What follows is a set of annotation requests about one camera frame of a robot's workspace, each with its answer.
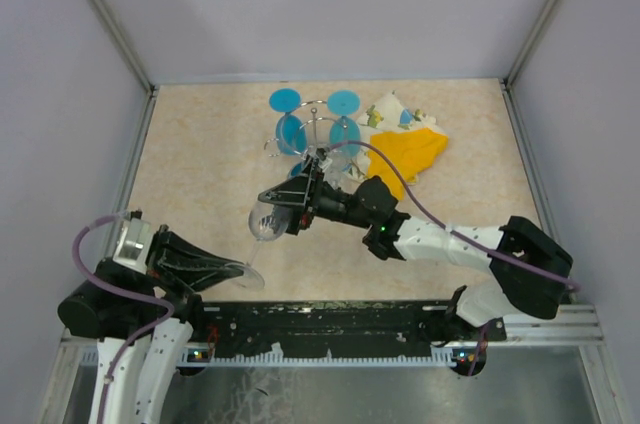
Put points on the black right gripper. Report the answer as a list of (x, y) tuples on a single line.
[(297, 191)]

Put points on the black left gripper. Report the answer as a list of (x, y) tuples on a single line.
[(169, 252)]

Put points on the clear wine glass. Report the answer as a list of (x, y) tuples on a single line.
[(334, 165), (267, 223)]

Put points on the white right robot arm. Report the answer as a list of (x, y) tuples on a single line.
[(528, 272)]

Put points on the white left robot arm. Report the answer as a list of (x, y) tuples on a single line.
[(141, 307)]

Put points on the chrome wine glass rack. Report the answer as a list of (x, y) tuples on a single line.
[(312, 135)]

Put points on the blue wine glass left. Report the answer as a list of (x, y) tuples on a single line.
[(286, 101)]

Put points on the blue wine glass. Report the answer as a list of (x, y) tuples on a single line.
[(286, 101), (343, 104)]

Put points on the blue wine glass right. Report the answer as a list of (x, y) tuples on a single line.
[(343, 104)]

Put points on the white patterned cloth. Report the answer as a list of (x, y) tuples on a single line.
[(387, 114)]

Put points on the yellow cloth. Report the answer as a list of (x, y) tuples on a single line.
[(410, 152)]

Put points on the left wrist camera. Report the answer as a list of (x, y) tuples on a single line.
[(133, 243)]

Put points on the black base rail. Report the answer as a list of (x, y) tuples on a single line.
[(401, 333)]

